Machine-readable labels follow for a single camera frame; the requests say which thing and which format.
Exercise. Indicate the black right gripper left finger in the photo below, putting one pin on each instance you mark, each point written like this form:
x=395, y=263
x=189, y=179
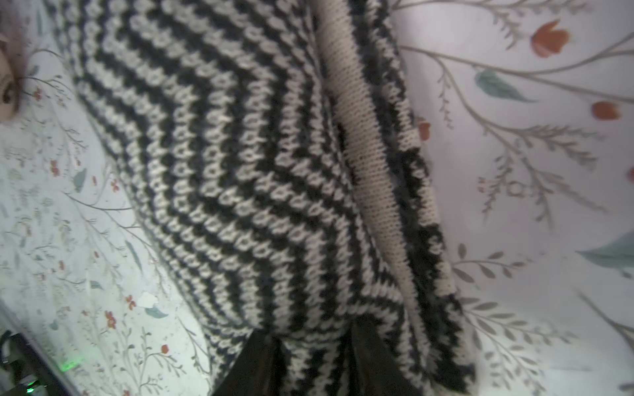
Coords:
x=258, y=369

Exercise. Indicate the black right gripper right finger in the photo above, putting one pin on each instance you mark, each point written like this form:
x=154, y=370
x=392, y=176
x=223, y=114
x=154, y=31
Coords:
x=374, y=371

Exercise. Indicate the black white zigzag scarf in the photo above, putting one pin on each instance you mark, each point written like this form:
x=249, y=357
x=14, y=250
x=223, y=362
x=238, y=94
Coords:
x=270, y=154

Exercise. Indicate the floral table mat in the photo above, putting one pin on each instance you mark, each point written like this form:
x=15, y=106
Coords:
x=526, y=111

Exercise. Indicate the pink striped plush doll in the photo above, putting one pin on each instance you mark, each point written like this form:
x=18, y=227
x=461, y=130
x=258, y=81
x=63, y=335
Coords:
x=8, y=84

